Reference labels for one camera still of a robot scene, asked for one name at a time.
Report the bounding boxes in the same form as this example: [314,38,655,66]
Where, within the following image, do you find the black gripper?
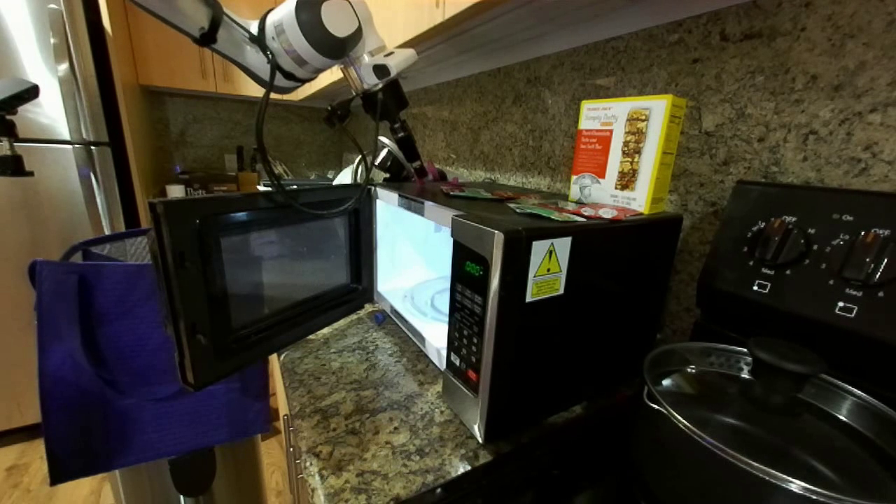
[359,77,434,185]

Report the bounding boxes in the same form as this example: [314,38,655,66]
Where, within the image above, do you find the glass microwave turntable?
[399,274,455,332]

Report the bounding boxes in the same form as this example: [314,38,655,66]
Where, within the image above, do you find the small brown bottle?
[233,144,261,196]

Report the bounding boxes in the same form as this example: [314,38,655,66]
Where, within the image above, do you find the black microwave door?
[149,183,377,392]

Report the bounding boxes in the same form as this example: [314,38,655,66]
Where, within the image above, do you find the black silver microwave oven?
[370,183,685,448]

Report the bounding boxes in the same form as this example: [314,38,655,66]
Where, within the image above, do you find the purple fabric bag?
[24,228,273,487]

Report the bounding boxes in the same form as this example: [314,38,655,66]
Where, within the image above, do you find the silver kettle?
[331,136,410,192]

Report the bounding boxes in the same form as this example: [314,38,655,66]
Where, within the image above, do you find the green snack packet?
[503,199,588,228]
[440,183,518,206]

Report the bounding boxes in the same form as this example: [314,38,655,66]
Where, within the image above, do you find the yellow warning sticker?
[522,236,573,306]

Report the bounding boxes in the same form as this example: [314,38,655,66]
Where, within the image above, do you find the red snack packet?
[556,199,650,225]

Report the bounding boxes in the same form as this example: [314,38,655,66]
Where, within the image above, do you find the yellow food box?
[564,94,692,218]

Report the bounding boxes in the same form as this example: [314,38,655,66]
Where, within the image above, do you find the wooden base cabinet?
[210,354,303,504]

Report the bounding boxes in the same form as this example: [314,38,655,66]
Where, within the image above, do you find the stainless steel refrigerator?
[0,0,128,437]

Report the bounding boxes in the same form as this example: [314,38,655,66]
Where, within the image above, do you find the black stove knob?
[744,217,811,273]
[833,228,896,292]

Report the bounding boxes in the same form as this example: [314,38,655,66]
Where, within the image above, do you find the glass pot lid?
[641,336,896,504]

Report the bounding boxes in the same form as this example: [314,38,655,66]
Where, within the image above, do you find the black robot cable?
[192,0,387,218]

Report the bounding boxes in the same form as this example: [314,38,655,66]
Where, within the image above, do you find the wooden wall cabinets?
[121,0,751,112]

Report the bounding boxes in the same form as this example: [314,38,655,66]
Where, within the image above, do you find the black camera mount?
[0,78,44,180]

